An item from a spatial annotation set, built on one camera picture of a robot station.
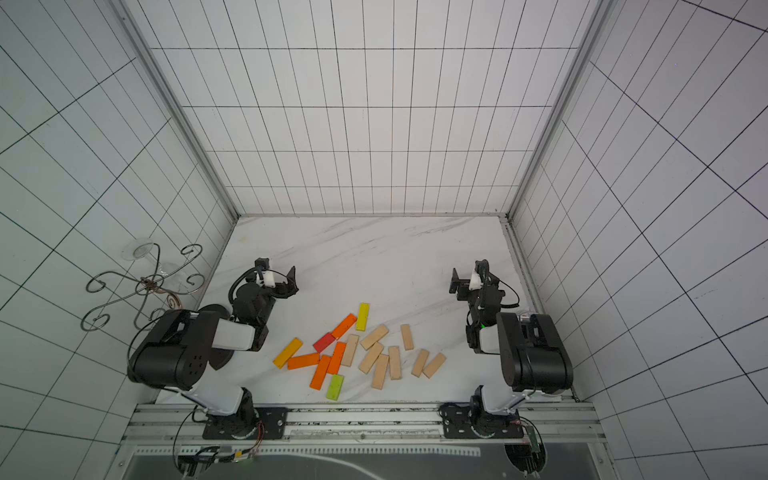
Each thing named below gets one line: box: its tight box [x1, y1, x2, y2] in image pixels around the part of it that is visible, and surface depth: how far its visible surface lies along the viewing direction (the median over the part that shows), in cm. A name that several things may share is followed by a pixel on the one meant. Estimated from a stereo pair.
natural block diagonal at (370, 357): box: [359, 342, 383, 374], surface depth 85 cm
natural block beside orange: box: [342, 334, 360, 367], surface depth 86 cm
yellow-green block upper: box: [356, 302, 370, 332], surface depth 93 cm
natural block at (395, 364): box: [388, 346, 402, 380], surface depth 84 cm
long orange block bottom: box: [310, 355, 331, 391], surface depth 83 cm
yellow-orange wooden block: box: [272, 337, 303, 369], surface depth 86 cm
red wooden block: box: [312, 332, 336, 353], surface depth 89 cm
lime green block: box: [326, 374, 345, 401], surface depth 81 cm
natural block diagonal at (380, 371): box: [371, 353, 389, 390], surface depth 83 cm
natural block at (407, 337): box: [401, 324, 415, 351], surface depth 89 cm
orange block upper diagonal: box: [331, 313, 358, 340], surface depth 91 cm
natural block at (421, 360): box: [411, 348, 430, 378], surface depth 85 cm
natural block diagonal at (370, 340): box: [360, 324, 389, 351], surface depth 89 cm
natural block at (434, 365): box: [422, 352, 447, 379], surface depth 85 cm
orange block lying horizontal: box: [287, 354, 320, 370], surface depth 85 cm
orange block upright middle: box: [327, 342, 347, 375], surface depth 85 cm
